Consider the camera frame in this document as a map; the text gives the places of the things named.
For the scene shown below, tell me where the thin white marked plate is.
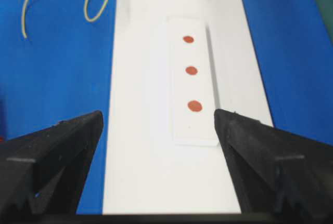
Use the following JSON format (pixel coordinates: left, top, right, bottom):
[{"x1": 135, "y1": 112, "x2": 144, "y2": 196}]
[{"x1": 168, "y1": 17, "x2": 219, "y2": 147}]

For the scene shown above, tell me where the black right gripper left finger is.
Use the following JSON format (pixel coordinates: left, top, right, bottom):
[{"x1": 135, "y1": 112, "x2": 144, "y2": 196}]
[{"x1": 1, "y1": 111, "x2": 104, "y2": 215}]

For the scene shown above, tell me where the blue table mat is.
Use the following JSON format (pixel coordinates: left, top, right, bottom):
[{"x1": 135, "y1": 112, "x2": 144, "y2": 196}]
[{"x1": 1, "y1": 0, "x2": 332, "y2": 214}]

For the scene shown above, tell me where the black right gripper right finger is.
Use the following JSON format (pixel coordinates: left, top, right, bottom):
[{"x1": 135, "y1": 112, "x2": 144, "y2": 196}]
[{"x1": 214, "y1": 109, "x2": 332, "y2": 215}]

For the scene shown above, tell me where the white rectangular board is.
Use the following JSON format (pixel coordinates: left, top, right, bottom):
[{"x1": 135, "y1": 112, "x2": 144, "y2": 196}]
[{"x1": 103, "y1": 0, "x2": 272, "y2": 214}]

